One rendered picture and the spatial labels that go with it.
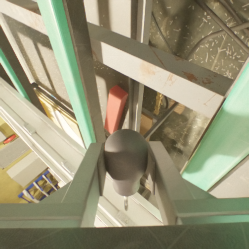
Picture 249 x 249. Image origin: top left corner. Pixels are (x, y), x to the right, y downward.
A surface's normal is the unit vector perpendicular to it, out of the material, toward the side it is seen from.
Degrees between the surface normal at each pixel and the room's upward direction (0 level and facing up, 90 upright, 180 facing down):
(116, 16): 0
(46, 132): 90
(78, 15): 90
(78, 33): 90
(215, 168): 0
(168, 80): 0
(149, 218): 90
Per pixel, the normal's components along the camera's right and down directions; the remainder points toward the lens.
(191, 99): -0.65, 0.60
